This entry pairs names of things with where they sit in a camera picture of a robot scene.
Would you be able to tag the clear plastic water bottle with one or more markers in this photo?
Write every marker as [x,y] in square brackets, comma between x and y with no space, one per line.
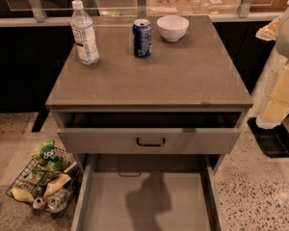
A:
[84,35]

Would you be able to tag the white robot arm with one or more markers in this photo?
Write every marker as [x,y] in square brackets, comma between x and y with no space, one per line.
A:
[271,96]

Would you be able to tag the grey drawer cabinet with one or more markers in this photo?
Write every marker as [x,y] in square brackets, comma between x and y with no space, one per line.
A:
[193,74]

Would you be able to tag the grey top drawer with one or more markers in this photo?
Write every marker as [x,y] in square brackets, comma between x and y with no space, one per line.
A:
[151,133]

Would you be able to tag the grey drawer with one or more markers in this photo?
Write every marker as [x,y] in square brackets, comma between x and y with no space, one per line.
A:
[147,193]
[151,133]

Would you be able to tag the grey middle drawer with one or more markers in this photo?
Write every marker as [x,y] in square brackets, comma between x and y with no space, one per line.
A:
[147,193]

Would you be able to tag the blue soda can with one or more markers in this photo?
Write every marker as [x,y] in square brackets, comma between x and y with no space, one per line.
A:
[142,37]

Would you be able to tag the white ceramic bowl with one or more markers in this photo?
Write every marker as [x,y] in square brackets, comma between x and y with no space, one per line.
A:
[172,27]

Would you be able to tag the cardboard box left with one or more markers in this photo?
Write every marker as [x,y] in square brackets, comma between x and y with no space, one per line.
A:
[162,7]

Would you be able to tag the green snack bag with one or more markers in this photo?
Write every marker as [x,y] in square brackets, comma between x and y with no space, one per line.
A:
[44,153]

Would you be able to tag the silver can in basket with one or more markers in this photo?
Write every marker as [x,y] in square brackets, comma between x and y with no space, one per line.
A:
[57,201]
[38,203]

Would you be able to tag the yellow snack packet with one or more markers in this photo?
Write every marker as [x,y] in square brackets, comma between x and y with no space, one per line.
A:
[22,195]

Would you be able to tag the black drawer handle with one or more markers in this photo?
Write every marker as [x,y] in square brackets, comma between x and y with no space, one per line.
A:
[153,142]

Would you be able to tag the black wire basket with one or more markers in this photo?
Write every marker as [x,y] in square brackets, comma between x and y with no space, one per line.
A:
[43,182]

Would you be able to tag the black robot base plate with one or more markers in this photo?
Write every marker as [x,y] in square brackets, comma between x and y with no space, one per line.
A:
[274,143]

